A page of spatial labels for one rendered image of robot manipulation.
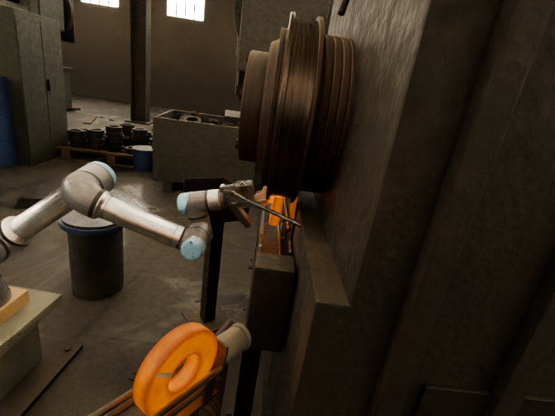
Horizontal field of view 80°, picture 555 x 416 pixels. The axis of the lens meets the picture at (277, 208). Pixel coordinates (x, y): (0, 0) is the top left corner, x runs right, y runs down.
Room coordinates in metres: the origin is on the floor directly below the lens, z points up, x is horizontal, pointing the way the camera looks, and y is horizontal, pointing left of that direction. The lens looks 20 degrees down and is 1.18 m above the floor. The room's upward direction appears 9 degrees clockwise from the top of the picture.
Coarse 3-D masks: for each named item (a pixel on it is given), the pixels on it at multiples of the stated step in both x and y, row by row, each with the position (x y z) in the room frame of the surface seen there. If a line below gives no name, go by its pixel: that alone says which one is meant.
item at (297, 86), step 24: (312, 24) 0.83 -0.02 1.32; (288, 48) 0.73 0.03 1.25; (312, 48) 0.76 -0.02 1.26; (288, 72) 0.71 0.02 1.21; (312, 72) 0.72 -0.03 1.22; (288, 96) 0.70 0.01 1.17; (312, 96) 0.71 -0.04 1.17; (288, 120) 0.70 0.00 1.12; (288, 144) 0.70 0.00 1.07; (288, 168) 0.72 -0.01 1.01; (288, 192) 0.78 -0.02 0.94
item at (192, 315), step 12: (192, 180) 1.48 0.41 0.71; (204, 180) 1.52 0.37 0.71; (216, 180) 1.56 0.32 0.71; (228, 180) 1.54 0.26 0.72; (216, 216) 1.28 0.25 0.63; (228, 216) 1.32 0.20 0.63; (216, 228) 1.37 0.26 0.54; (216, 240) 1.38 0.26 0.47; (216, 252) 1.38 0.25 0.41; (204, 264) 1.40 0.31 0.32; (216, 264) 1.38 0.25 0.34; (204, 276) 1.39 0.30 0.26; (216, 276) 1.39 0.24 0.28; (204, 288) 1.38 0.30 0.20; (216, 288) 1.39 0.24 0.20; (204, 300) 1.37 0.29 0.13; (192, 312) 1.43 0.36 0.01; (204, 312) 1.37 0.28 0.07; (216, 312) 1.46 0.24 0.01; (204, 324) 1.35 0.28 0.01; (216, 324) 1.36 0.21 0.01
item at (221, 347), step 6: (222, 342) 0.50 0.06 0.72; (222, 348) 0.49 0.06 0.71; (228, 348) 0.49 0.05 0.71; (216, 354) 0.49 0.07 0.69; (222, 354) 0.48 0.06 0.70; (216, 360) 0.49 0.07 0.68; (222, 360) 0.48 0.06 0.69; (216, 366) 0.49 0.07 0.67; (222, 366) 0.48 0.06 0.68; (222, 372) 0.48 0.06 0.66; (222, 378) 0.48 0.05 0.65; (216, 384) 0.48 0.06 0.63
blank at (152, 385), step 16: (176, 336) 0.42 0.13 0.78; (192, 336) 0.43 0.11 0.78; (208, 336) 0.47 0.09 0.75; (160, 352) 0.40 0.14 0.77; (176, 352) 0.41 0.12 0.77; (192, 352) 0.44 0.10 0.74; (208, 352) 0.47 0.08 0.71; (144, 368) 0.38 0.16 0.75; (160, 368) 0.38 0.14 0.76; (192, 368) 0.45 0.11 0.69; (208, 368) 0.47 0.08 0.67; (144, 384) 0.37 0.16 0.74; (160, 384) 0.38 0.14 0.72; (176, 384) 0.43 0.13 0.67; (192, 384) 0.44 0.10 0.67; (144, 400) 0.36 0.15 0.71; (160, 400) 0.38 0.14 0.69
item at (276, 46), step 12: (276, 48) 0.83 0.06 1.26; (276, 60) 0.79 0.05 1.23; (276, 72) 0.74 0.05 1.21; (264, 84) 0.77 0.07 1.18; (276, 84) 0.73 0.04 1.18; (264, 96) 0.76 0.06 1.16; (276, 96) 0.73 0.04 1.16; (264, 108) 0.75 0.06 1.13; (276, 108) 0.72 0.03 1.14; (264, 120) 0.75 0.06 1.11; (276, 120) 0.72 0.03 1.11; (264, 132) 0.75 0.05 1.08; (264, 144) 0.76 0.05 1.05; (264, 156) 0.74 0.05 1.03; (264, 168) 0.76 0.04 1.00; (264, 180) 0.80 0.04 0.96
